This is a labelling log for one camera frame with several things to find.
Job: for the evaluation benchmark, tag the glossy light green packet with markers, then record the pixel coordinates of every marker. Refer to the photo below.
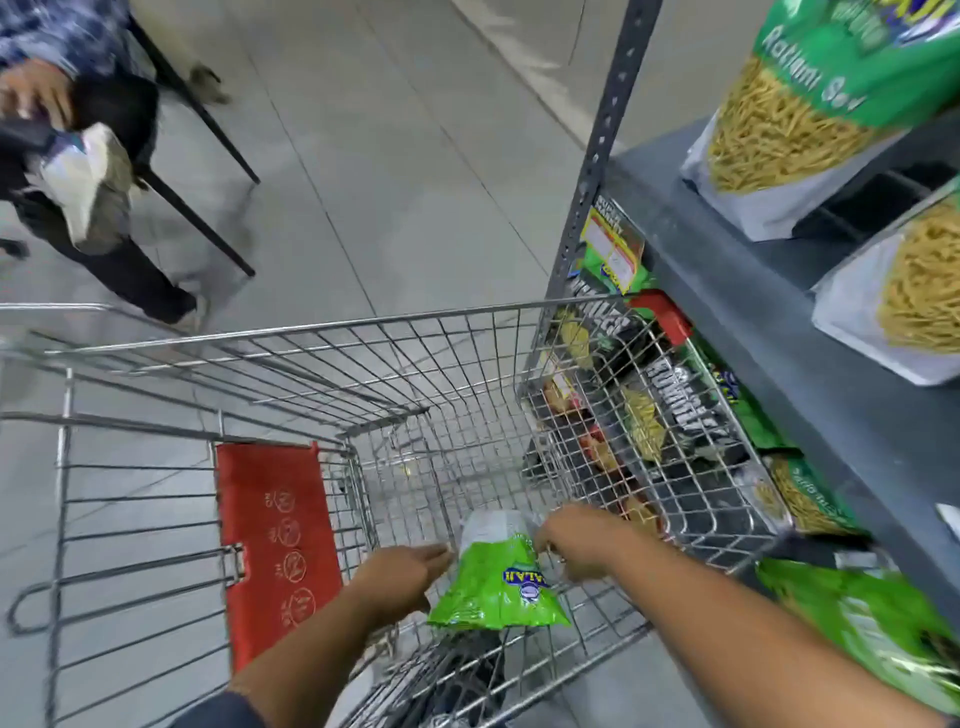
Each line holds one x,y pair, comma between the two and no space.
862,622

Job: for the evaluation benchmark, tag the person's left forearm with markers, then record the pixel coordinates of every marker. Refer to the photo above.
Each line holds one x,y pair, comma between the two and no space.
300,675

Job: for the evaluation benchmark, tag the person's right hand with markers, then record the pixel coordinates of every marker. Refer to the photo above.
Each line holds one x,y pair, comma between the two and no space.
596,544

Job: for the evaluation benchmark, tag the red cart corner bumper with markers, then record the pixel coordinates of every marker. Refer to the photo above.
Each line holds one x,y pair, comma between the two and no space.
664,315

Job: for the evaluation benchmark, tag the red plastic cart seat flap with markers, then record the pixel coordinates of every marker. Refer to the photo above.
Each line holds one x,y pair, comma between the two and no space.
277,540

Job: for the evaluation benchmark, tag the green chips packet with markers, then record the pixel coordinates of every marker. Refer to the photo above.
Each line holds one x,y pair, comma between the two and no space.
750,420

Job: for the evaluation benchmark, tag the green Balaji snack packet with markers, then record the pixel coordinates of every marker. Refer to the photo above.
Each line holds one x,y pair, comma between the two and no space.
495,592

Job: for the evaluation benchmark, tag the dark green noodle snack pouch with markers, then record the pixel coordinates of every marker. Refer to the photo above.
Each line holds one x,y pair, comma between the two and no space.
915,300
787,135

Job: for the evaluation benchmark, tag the grey metal shelf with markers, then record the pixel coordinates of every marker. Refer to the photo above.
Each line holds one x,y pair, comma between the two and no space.
750,300

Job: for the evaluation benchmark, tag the person's dark blue shirt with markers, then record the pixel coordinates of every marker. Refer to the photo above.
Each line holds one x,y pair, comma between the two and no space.
217,712

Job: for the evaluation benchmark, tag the black chair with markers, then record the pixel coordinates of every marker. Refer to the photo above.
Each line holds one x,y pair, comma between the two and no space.
199,223

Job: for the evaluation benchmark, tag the person's right forearm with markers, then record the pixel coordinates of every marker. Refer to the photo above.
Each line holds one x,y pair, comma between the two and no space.
750,637

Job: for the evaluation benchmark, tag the person's left hand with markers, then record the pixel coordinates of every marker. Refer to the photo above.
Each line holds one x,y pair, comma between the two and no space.
401,585

